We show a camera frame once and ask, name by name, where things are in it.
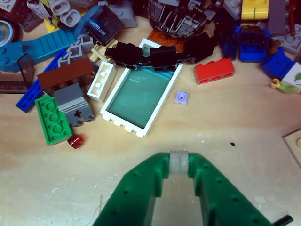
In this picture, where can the yellow Lego brick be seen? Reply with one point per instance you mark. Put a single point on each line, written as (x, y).
(255, 9)

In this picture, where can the dark red Lego bar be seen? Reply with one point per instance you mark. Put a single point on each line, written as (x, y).
(292, 21)

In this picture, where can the smoke transparent Lego panel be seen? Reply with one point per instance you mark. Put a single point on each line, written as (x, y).
(26, 68)

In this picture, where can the azure long Lego piece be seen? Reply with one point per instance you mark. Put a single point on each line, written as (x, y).
(47, 44)

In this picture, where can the transparent dark red stud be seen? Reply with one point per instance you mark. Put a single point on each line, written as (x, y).
(75, 141)

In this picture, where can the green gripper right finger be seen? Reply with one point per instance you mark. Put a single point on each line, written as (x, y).
(223, 200)

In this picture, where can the tan Lego piece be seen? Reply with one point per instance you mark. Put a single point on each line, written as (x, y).
(100, 53)

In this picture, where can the black ribbed Lego dome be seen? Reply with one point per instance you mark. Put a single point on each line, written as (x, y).
(181, 16)

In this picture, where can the light grey Technic connector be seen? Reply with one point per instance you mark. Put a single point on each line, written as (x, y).
(58, 5)
(71, 17)

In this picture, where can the yellow Lego plate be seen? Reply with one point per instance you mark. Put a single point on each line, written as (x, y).
(50, 27)

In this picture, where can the white window frame teal glass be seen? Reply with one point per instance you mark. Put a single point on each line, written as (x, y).
(138, 96)

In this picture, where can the light grey Lego fence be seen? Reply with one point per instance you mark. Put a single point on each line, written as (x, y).
(76, 50)

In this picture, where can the lavender flower Lego piece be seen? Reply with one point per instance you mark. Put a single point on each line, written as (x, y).
(181, 97)

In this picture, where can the black curved Lego piece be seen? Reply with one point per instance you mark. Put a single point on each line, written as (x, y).
(127, 55)

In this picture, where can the transparent dark blue Lego piece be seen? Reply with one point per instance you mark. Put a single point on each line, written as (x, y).
(230, 44)

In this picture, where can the grey Technic Lego brick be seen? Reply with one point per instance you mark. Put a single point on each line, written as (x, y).
(74, 103)

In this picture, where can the grey studded Lego plate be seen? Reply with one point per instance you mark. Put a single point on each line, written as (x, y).
(290, 42)

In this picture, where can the red Lego brick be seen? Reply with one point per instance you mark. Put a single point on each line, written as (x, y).
(214, 70)

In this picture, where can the green Lego plate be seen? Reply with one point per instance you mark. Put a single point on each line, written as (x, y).
(53, 120)

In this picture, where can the black Lego slope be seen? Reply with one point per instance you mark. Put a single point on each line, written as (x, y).
(202, 48)

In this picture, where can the brown Lego brick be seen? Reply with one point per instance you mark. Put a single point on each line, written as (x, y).
(64, 73)

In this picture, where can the white narrow Lego brick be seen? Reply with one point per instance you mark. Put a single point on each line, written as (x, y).
(101, 81)

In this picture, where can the orange Lego plate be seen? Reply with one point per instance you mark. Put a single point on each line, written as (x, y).
(164, 42)

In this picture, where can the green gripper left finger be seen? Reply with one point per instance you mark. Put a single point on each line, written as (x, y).
(136, 188)

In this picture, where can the white brick with leaf print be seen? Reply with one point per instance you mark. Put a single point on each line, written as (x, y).
(294, 77)

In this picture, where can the black brick with blue glass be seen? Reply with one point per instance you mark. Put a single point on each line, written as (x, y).
(105, 26)

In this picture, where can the grey Lego slope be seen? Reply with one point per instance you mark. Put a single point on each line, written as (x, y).
(124, 14)

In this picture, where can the dark brown Lego frame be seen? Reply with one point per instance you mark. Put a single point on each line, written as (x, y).
(11, 82)

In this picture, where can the blue Lego car piece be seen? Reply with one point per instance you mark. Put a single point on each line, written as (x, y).
(254, 44)

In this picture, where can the blue narrow Lego plate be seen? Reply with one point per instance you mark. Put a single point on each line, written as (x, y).
(29, 97)

